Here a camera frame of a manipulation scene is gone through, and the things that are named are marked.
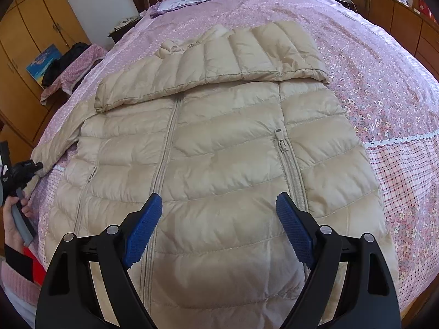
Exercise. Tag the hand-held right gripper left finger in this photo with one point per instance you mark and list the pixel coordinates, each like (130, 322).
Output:
(145, 226)

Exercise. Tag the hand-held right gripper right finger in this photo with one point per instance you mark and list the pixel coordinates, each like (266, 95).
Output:
(291, 222)

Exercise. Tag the beige puffer jacket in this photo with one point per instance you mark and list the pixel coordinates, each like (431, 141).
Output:
(223, 144)

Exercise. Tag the person's left forearm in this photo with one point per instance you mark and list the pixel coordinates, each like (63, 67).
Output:
(24, 264)

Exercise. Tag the dark clothes pile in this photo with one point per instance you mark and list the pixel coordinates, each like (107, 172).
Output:
(70, 56)

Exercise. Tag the person's left hand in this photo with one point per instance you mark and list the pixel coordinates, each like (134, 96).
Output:
(12, 226)

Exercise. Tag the person's pink clothing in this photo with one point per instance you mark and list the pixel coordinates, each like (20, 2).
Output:
(17, 288)

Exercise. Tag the blue painting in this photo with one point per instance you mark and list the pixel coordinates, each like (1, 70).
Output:
(41, 63)

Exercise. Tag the chair with pink cloth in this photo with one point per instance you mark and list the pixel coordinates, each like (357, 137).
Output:
(89, 56)

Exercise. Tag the light wooden wardrobe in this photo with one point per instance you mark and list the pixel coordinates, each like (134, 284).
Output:
(20, 24)

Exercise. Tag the dark wooden nightstand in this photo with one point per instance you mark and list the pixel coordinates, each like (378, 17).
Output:
(120, 36)

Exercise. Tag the bed with pink floral bedspread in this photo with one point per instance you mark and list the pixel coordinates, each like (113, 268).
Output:
(360, 58)

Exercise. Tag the wooden dresser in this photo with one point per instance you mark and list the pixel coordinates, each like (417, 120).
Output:
(394, 20)

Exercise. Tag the white pillow with purple frill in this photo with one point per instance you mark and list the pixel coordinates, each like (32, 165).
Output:
(192, 1)

